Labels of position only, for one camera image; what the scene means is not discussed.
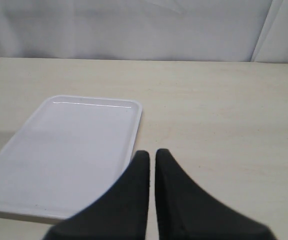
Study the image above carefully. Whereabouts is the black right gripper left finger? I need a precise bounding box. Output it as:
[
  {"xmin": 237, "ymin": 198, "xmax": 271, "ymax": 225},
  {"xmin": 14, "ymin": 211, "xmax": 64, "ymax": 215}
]
[{"xmin": 44, "ymin": 150, "xmax": 150, "ymax": 240}]

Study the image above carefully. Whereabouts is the white rectangular plastic tray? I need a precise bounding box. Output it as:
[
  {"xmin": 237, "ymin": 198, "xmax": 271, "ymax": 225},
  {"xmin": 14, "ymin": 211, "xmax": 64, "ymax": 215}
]
[{"xmin": 0, "ymin": 95, "xmax": 143, "ymax": 220}]

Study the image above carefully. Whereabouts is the white backdrop curtain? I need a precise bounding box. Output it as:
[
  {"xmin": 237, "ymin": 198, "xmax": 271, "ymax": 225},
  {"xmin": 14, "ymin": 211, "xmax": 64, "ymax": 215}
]
[{"xmin": 0, "ymin": 0, "xmax": 288, "ymax": 63}]

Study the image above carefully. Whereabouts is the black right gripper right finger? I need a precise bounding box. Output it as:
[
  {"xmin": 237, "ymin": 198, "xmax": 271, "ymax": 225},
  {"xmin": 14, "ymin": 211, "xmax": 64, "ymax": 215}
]
[{"xmin": 155, "ymin": 148, "xmax": 274, "ymax": 240}]

